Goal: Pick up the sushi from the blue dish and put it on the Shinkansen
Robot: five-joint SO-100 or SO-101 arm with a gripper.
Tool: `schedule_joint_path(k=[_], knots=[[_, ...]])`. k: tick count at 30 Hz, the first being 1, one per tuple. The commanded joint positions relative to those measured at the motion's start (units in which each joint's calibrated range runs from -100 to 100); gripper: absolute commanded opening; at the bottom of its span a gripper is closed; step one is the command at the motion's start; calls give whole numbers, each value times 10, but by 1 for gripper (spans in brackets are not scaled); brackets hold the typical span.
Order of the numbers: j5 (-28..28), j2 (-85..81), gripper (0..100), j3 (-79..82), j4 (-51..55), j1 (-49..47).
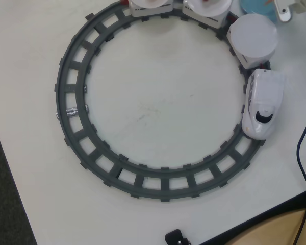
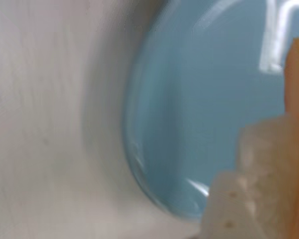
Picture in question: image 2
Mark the orange topped sushi toy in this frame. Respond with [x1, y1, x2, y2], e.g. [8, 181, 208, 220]
[239, 37, 299, 239]

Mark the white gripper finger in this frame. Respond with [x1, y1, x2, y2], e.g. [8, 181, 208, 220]
[198, 170, 259, 239]

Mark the light blue dish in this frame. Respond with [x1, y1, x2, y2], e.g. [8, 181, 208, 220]
[122, 0, 299, 221]

